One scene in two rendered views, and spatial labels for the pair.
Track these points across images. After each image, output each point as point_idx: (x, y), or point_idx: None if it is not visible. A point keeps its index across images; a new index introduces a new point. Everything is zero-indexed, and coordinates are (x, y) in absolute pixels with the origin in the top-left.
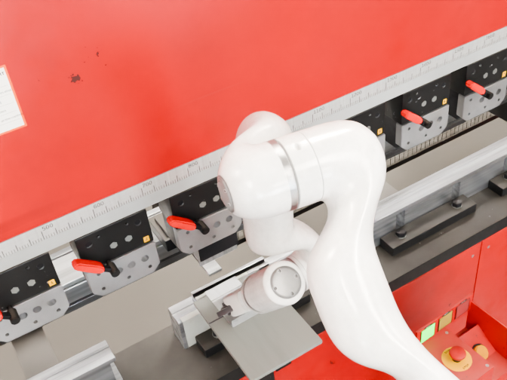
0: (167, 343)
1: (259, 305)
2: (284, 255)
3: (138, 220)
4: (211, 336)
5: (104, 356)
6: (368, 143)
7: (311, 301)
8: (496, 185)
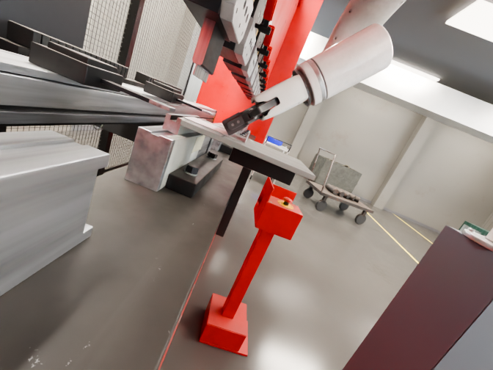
0: (124, 187)
1: (348, 73)
2: None
3: None
4: (188, 174)
5: (80, 149)
6: None
7: (219, 167)
8: None
